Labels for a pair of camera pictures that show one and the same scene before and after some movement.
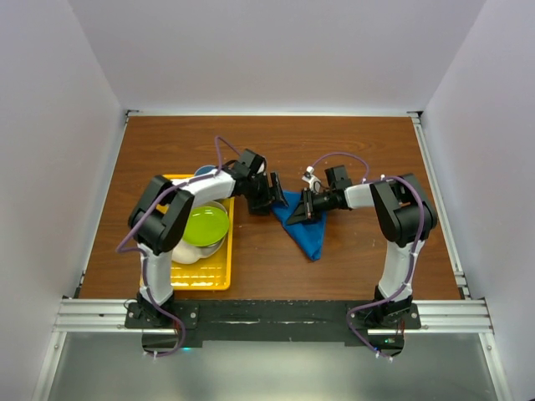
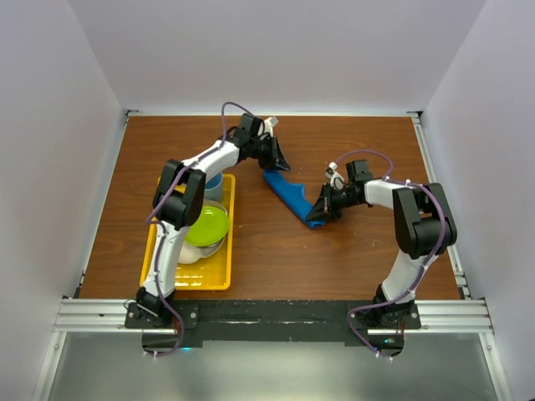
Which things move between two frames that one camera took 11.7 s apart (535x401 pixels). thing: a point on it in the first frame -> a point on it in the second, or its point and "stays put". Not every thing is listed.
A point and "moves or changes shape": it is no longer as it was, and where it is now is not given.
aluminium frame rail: [90, 315] stays put
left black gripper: [258, 206] -> [275, 158]
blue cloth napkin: [309, 232] moves or changes shape
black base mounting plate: [189, 323] stays put
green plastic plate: [205, 225] stays put
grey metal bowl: [209, 250] stays put
